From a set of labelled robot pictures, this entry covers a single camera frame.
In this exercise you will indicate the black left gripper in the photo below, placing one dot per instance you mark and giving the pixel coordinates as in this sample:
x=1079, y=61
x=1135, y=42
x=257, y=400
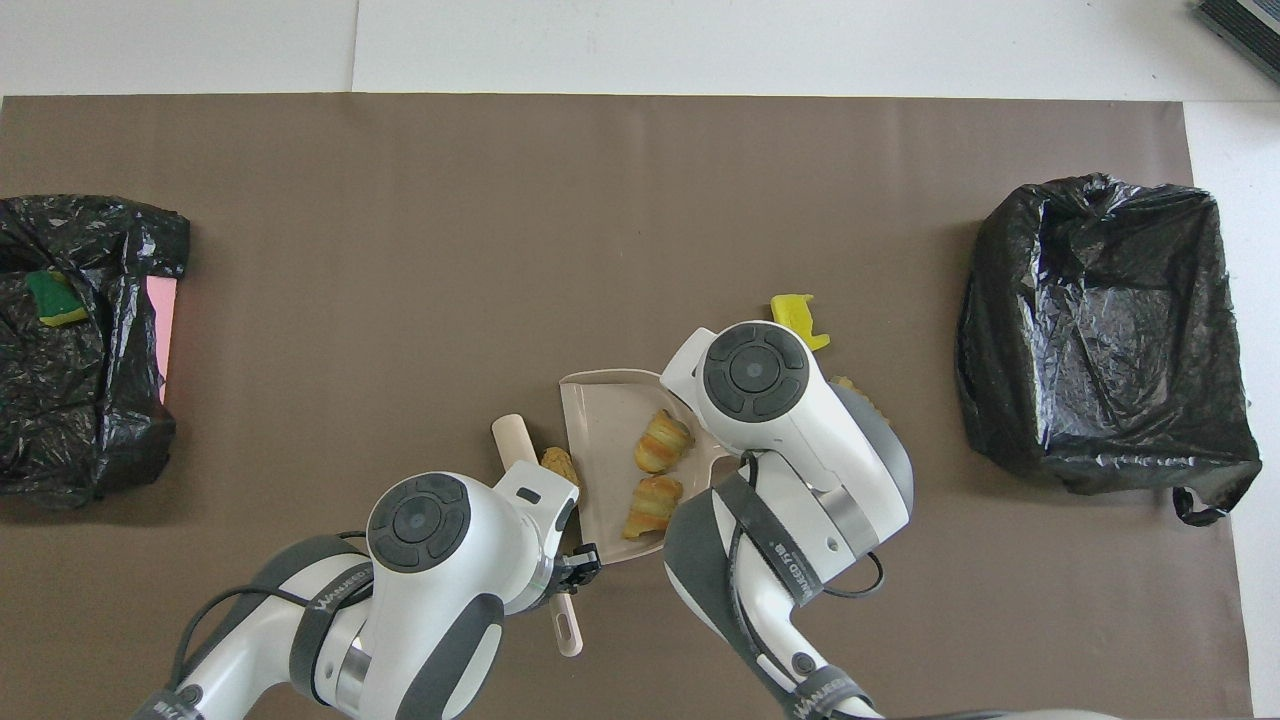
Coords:
x=578, y=565

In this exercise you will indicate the pale toy croissant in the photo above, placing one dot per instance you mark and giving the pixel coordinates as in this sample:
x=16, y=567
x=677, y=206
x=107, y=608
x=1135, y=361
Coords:
x=652, y=505

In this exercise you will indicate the brown toy bread loaf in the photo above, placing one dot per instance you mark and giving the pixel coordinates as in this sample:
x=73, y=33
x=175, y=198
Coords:
x=558, y=465

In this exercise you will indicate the beige plastic dustpan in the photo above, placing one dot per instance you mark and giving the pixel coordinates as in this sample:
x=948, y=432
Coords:
x=610, y=440

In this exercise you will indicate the beige hand brush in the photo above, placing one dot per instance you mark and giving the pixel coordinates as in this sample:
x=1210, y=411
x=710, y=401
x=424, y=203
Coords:
x=515, y=440

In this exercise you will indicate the orange striped toy croissant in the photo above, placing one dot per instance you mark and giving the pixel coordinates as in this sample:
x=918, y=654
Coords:
x=847, y=383
x=663, y=440

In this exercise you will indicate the yellow foam piece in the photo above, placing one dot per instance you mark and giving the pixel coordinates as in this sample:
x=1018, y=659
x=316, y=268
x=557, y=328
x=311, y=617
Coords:
x=795, y=310

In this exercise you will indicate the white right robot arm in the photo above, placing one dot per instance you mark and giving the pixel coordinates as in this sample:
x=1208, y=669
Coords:
x=755, y=370

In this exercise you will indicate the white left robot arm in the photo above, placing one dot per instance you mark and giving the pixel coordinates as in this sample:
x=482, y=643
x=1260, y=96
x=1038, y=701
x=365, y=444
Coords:
x=420, y=522

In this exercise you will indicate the pink plastic bin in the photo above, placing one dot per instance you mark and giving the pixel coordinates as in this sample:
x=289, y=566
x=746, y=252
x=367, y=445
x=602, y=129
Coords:
x=160, y=320

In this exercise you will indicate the black plastic trash bag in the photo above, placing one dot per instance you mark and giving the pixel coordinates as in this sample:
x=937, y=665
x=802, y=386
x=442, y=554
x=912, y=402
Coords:
x=100, y=420
x=1100, y=300

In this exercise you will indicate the brown paper table mat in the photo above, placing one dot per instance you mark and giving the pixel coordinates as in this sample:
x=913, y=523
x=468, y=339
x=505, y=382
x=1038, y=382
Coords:
x=400, y=200

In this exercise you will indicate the green yellow sponge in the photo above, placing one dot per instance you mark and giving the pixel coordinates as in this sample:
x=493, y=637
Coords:
x=50, y=295

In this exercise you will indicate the dark ribbed device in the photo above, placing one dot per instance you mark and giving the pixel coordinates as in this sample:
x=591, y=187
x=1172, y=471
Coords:
x=1250, y=30

